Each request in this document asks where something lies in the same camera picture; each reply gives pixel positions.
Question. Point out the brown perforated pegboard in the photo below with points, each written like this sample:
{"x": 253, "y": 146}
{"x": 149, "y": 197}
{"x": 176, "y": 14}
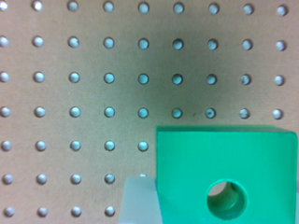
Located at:
{"x": 85, "y": 81}

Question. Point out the green cube block with hole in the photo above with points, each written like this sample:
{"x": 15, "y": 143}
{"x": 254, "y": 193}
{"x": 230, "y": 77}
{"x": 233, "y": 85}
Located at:
{"x": 226, "y": 174}

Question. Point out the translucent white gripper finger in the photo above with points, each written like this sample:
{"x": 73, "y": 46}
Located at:
{"x": 140, "y": 204}

